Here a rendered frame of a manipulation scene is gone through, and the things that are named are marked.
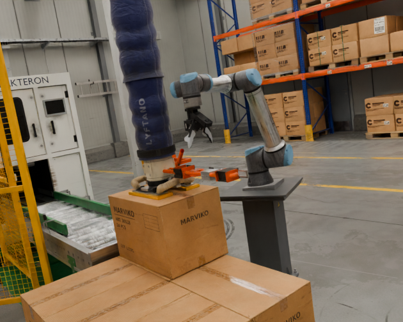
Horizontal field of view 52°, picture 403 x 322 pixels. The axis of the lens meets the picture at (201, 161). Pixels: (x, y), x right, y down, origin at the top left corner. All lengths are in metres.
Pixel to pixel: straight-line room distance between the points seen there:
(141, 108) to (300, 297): 1.26
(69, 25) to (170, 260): 11.01
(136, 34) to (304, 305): 1.60
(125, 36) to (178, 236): 1.10
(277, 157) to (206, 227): 0.82
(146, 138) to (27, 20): 10.19
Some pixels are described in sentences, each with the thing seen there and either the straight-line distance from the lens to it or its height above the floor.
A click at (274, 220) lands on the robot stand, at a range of 2.96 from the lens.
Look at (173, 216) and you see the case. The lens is 2.16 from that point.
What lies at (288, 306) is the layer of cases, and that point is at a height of 0.50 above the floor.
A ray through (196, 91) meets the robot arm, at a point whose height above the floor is 1.49.
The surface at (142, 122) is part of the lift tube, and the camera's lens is 2.31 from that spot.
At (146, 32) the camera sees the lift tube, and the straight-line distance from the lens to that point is 2.34.
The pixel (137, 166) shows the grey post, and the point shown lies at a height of 0.60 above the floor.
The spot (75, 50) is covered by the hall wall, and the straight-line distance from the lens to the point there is 12.67.
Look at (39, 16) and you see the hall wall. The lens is 12.48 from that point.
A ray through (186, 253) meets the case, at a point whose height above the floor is 0.65.
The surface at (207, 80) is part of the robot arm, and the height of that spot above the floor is 1.53.
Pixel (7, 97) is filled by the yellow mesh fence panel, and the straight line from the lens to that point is 3.29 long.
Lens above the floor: 1.47
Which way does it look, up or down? 9 degrees down
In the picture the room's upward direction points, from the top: 9 degrees counter-clockwise
